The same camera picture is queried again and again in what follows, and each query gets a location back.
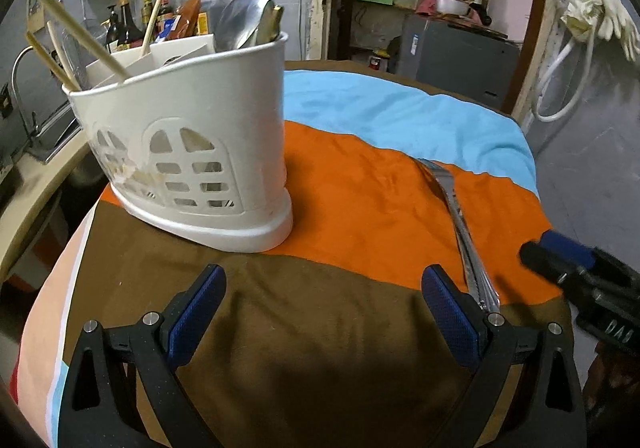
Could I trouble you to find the cream rubber gloves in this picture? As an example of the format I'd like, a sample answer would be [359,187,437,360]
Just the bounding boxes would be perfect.
[561,0,640,62]

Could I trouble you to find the row of sauce bottles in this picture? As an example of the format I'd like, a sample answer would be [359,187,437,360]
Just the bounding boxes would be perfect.
[102,0,227,54]

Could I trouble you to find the beige counter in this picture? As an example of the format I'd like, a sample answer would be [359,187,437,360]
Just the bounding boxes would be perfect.
[0,128,98,289]

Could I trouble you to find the steel sink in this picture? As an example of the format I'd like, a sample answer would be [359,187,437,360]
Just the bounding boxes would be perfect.
[27,101,83,166]

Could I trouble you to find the grey cabinet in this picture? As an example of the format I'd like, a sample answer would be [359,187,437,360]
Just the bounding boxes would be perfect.
[395,12,522,110]

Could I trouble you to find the steel faucet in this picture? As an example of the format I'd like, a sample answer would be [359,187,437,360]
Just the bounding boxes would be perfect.
[9,47,43,145]

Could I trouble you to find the metal spoon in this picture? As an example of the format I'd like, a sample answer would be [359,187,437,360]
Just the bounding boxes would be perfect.
[254,2,285,45]
[215,0,276,52]

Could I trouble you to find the striped orange blue brown cloth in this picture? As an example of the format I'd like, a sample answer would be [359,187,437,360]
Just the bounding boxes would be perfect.
[10,59,573,448]

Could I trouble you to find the white hose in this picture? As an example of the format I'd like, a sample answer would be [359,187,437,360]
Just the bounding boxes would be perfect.
[533,0,597,123]

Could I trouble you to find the metal fork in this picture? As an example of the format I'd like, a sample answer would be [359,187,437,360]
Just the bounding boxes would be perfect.
[416,157,502,315]

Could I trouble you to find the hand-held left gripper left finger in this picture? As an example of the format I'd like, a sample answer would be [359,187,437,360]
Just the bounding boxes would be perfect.
[57,264,228,448]

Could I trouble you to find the white bowl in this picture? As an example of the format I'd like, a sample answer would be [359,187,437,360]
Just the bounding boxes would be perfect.
[433,0,472,17]

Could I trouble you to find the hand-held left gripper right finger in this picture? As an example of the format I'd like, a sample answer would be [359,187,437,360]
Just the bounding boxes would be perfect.
[421,264,587,448]

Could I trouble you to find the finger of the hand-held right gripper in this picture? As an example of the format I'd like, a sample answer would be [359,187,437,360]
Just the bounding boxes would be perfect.
[519,229,601,294]

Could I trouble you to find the white plastic utensil holder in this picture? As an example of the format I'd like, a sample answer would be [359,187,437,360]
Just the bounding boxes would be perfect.
[62,31,295,253]

